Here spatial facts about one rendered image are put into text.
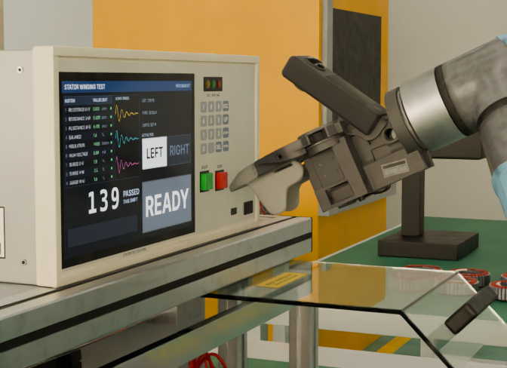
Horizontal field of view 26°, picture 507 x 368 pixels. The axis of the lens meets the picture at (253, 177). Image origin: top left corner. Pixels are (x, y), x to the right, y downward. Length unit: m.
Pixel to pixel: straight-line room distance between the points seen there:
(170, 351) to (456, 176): 5.36
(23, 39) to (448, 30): 2.89
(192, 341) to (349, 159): 0.24
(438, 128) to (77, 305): 0.38
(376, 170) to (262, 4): 3.65
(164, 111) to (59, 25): 6.33
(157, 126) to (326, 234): 3.69
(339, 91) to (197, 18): 3.76
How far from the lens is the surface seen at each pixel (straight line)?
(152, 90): 1.08
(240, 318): 1.21
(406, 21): 6.43
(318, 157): 1.11
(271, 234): 1.29
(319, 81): 1.11
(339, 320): 2.63
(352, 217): 5.09
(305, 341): 1.40
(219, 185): 1.22
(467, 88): 1.05
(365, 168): 1.10
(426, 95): 1.06
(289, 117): 4.66
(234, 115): 1.26
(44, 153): 0.94
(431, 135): 1.07
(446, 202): 6.40
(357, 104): 1.09
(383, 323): 2.60
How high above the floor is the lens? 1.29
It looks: 5 degrees down
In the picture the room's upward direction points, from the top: straight up
